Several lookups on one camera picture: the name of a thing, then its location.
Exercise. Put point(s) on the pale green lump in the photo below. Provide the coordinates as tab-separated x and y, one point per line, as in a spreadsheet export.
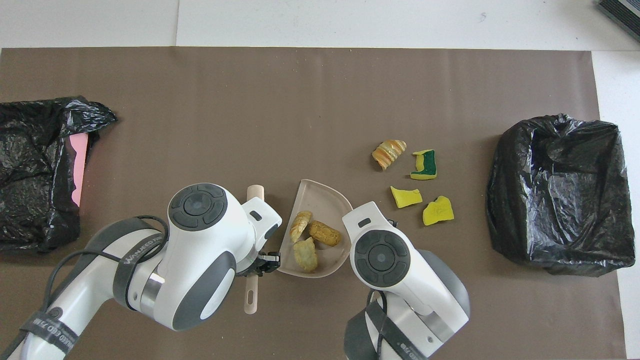
306	256

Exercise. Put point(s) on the large yellow sponge piece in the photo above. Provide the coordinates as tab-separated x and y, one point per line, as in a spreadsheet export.
438	212

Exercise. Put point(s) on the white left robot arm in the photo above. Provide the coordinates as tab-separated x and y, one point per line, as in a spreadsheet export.
200	250

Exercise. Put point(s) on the green and yellow sponge piece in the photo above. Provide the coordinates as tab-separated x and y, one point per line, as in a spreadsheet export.
427	162

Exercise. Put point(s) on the pale yellow lump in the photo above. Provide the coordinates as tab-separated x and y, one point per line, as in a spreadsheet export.
300	226

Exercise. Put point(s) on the orange striped croissant piece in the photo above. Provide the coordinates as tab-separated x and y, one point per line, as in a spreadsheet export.
389	153

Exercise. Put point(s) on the beige hand brush black bristles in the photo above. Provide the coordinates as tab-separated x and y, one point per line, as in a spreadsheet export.
251	300

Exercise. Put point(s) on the small yellow sponge wedge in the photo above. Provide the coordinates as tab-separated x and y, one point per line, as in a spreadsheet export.
405	198

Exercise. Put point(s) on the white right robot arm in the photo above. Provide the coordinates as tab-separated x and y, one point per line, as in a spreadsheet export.
385	260

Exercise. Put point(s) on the brown paper table mat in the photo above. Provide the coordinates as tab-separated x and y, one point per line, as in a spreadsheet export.
200	100

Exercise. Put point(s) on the pink bin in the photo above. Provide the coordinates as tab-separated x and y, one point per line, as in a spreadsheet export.
78	165

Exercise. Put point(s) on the bin lined with black bag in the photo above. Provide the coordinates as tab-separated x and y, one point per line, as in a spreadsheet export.
540	200

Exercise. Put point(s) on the crumpled black trash bag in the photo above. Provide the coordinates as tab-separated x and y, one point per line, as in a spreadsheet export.
30	175

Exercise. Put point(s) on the dark ribbed device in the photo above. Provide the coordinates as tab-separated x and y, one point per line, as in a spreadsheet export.
625	12

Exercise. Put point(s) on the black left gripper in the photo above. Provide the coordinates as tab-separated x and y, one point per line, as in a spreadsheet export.
255	265

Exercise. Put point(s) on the beige plastic dustpan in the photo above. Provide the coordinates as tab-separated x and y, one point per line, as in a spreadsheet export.
325	200

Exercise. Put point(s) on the brown bread roll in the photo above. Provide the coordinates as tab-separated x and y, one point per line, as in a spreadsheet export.
326	233

